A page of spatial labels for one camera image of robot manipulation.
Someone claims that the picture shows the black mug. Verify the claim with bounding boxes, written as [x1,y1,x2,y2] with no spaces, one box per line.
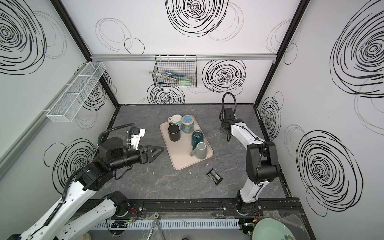
[168,124,181,142]

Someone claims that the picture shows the cream white mug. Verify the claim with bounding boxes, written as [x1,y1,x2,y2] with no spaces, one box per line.
[168,114,183,125]

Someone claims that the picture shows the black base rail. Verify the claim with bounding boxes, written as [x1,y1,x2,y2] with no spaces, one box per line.
[112,198,304,219]

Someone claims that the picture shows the grey mug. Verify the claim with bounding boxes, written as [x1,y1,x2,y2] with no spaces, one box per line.
[190,142,208,160]

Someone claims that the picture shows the black wire basket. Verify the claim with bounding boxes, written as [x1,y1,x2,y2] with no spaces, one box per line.
[152,55,198,88]

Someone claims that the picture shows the light green plate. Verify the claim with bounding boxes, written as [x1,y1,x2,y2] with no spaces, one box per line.
[252,218,296,240]

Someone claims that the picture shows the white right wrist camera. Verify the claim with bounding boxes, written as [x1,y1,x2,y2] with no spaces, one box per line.
[127,127,146,150]

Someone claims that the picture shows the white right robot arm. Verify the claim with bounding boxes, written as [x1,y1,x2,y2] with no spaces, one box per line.
[9,124,165,240]

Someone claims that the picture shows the white wire shelf basket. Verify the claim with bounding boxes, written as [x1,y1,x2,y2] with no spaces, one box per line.
[46,62,106,123]

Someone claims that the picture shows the beige plastic tray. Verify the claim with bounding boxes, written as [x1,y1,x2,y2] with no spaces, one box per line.
[160,123,214,171]

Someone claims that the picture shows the black snack packet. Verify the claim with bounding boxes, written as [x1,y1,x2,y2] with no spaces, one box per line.
[207,168,224,186]

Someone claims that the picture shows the blue butterfly mug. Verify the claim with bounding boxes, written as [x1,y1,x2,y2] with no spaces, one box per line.
[182,115,195,134]

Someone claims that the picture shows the dark green mug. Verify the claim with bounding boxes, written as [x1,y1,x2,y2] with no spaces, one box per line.
[191,130,204,150]

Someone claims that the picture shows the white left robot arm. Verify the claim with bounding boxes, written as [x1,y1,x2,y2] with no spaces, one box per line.
[219,92,281,215]

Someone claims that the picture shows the white slotted cable duct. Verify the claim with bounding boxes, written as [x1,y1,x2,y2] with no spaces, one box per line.
[92,219,241,231]

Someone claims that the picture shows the utensils in wire basket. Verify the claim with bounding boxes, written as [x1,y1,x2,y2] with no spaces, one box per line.
[149,71,193,86]

